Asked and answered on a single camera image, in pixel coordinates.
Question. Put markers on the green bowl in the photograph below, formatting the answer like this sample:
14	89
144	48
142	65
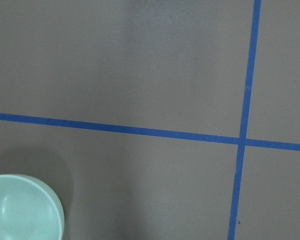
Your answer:
29	209

